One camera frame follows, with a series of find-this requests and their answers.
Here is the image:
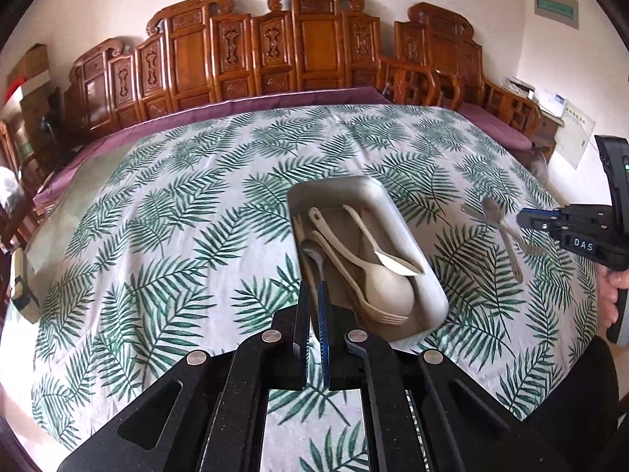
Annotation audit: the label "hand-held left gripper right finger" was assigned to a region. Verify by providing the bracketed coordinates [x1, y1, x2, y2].
[317, 280, 547, 472]

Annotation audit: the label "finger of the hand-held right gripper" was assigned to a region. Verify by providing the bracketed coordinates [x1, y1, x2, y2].
[533, 223, 571, 247]
[516, 208, 571, 227]

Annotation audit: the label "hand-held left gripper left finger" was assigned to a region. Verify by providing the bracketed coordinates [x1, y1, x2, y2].
[56, 282, 313, 472]

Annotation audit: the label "steel fork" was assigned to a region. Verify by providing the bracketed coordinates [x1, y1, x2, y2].
[461, 203, 547, 257]

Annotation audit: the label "steel spoon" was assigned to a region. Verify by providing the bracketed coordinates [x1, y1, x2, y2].
[301, 240, 325, 306]
[482, 198, 526, 285]

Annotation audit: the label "cream plastic fork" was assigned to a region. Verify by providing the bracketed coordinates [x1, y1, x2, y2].
[311, 230, 410, 326]

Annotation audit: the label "large cream plastic spoon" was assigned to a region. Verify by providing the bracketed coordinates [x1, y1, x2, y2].
[307, 207, 416, 323]

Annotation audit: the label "grey rectangular tray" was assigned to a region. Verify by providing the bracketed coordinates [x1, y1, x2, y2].
[286, 175, 450, 342]

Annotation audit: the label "person's right hand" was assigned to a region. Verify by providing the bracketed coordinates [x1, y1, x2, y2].
[596, 260, 629, 329]

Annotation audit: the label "short purple seat cushion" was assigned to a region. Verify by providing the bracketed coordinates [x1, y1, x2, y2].
[453, 102, 535, 152]

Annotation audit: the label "leaf print tablecloth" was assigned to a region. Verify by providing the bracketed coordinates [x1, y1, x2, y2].
[29, 103, 601, 472]

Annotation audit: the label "person's black trousers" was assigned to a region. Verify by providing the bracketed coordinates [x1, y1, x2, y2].
[520, 337, 624, 455]

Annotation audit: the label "short carved wooden bench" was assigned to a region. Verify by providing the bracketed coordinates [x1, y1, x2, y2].
[377, 2, 558, 160]

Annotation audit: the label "long purple seat cushion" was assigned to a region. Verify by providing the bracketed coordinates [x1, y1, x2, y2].
[30, 86, 395, 203]

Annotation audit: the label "long carved wooden bench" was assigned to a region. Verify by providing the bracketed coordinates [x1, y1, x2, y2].
[63, 0, 396, 133]

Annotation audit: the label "wooden chair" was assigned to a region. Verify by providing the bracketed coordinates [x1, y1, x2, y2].
[0, 119, 42, 253]

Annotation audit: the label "white cardboard box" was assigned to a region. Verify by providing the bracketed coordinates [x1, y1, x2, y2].
[2, 71, 52, 104]

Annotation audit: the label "brown cardboard box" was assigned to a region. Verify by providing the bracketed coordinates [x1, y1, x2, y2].
[6, 43, 51, 84]

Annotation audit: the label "grey wall panel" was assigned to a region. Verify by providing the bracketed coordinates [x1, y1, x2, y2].
[532, 0, 581, 31]

